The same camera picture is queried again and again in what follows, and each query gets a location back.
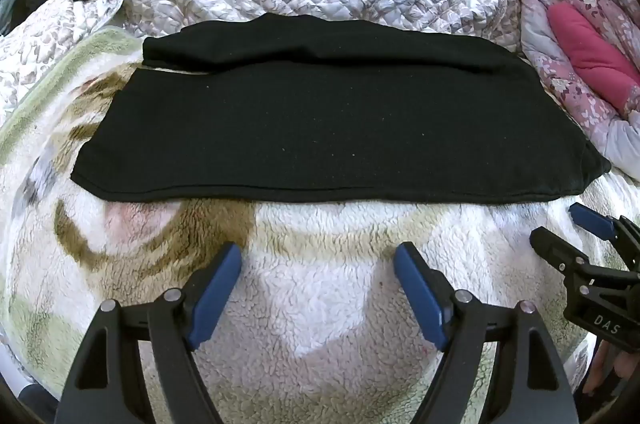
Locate person's right hand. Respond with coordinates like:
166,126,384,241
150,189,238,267
582,338,640,397

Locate cat print fleece blanket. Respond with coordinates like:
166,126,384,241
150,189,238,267
0,27,640,424

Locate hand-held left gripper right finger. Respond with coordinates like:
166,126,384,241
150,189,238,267
393,241,581,424

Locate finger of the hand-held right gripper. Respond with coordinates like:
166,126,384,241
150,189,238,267
530,227,593,277
569,203,640,275

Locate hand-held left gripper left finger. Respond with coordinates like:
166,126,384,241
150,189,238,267
54,241,243,424

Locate black pants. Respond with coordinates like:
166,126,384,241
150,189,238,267
70,13,612,203

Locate pink floral comforter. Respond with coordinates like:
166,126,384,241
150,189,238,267
517,0,640,182

